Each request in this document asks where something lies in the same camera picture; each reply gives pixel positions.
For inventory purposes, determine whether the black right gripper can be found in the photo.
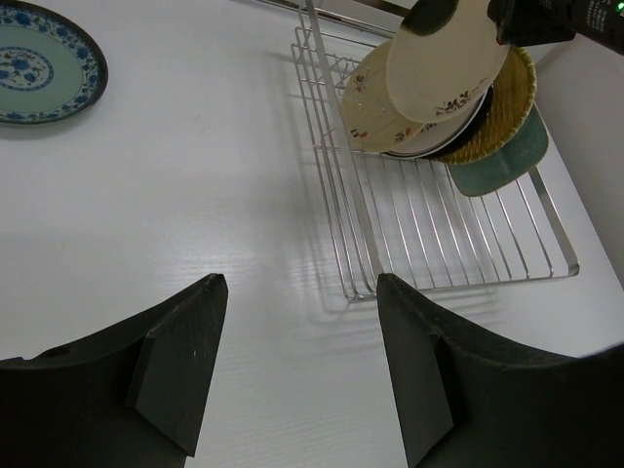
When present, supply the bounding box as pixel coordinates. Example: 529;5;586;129
487;0;576;47

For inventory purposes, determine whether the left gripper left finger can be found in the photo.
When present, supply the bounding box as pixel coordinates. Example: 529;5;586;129
1;274;228;467

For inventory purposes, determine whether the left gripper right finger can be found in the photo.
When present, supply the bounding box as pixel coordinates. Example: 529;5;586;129
376;274;623;467

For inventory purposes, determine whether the round bamboo woven plate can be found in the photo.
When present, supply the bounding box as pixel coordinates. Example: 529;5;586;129
436;47;537;165

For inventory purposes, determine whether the cream plate with black patch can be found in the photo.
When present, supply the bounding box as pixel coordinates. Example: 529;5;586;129
386;0;509;123

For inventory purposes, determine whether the glossy black round plate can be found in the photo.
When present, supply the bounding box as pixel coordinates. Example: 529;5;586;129
429;89;493;159

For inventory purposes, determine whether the light green rectangular plate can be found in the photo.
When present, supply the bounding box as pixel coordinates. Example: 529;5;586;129
448;104;549;197

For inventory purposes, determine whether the white plate with red characters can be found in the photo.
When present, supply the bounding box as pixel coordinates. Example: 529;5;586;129
386;91;491;158

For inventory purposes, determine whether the beige round plate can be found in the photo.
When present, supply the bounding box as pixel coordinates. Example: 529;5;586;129
340;40;425;153

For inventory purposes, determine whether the blue patterned round plate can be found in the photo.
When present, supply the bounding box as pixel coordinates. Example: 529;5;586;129
1;1;108;126

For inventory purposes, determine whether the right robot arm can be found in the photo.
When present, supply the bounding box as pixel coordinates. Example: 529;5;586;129
487;0;624;55

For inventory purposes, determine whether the metal wire dish rack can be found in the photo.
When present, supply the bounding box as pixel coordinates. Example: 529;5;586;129
291;1;580;302

